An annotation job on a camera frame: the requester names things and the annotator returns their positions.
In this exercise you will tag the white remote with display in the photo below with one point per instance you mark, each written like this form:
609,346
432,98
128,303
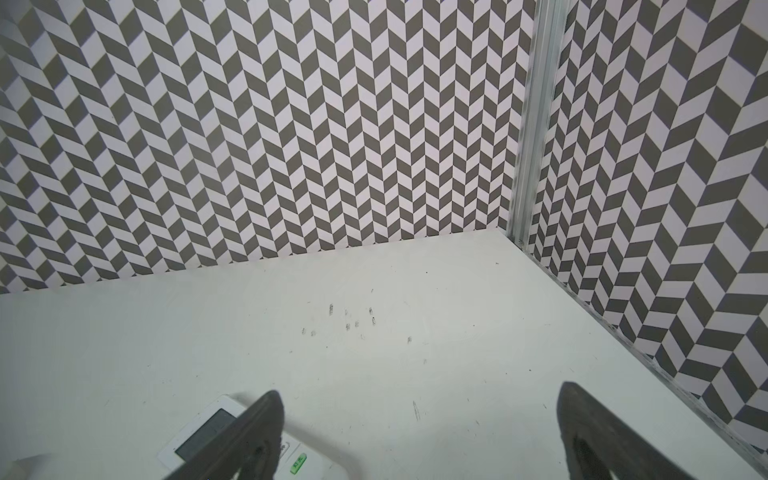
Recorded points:
297,460

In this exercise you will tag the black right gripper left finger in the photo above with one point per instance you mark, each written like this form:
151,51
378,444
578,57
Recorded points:
248,448

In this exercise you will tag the aluminium right corner post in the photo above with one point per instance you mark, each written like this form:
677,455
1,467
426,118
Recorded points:
549,28

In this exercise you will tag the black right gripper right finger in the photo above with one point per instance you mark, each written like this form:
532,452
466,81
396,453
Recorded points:
599,445

